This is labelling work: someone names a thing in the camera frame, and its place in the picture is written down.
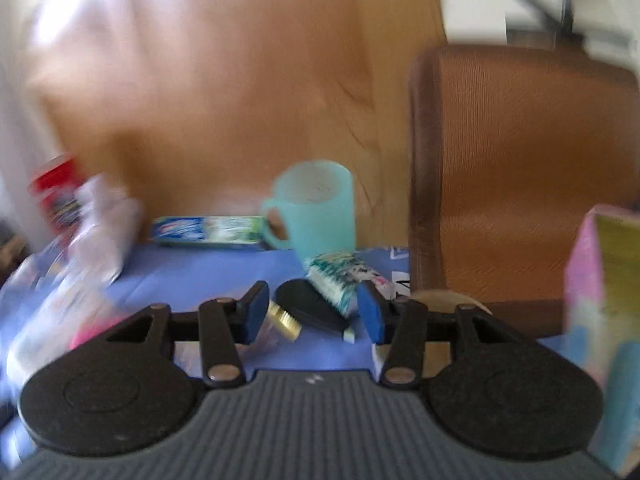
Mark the large white tissue pack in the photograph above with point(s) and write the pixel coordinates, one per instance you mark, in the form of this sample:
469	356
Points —
55	305

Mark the green white patterned tissue pack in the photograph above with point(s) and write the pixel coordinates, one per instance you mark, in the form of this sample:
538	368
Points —
340	275

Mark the teal plastic cup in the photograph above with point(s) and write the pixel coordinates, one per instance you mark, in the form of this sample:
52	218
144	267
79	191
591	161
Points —
320	210

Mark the black flat object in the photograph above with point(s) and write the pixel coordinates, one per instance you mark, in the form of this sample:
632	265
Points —
305	305

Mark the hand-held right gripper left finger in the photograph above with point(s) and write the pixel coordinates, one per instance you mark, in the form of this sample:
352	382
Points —
252	315

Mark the toothpaste box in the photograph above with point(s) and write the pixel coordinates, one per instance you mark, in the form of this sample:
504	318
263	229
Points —
210	230

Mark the black tape strips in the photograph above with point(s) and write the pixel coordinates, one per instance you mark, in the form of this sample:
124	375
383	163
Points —
565	10

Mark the red snack pouch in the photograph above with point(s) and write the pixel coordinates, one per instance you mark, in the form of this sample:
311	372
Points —
57	195

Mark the bag of gold plastic forks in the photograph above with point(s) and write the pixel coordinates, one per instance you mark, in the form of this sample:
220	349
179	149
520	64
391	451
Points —
282	321

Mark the clear bag of paper bowls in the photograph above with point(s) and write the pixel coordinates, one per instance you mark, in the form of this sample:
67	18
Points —
107	230

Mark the pink cardboard box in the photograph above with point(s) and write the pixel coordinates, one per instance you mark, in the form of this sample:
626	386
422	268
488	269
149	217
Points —
605	310

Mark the pink crocheted pouch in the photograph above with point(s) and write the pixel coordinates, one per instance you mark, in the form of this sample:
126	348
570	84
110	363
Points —
87	335

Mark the wooden board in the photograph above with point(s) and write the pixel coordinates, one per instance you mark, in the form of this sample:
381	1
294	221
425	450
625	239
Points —
250	85

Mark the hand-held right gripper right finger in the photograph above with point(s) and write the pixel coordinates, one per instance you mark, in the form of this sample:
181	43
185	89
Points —
372	317

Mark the blue printed tablecloth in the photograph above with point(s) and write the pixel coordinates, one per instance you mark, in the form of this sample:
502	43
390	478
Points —
200	275

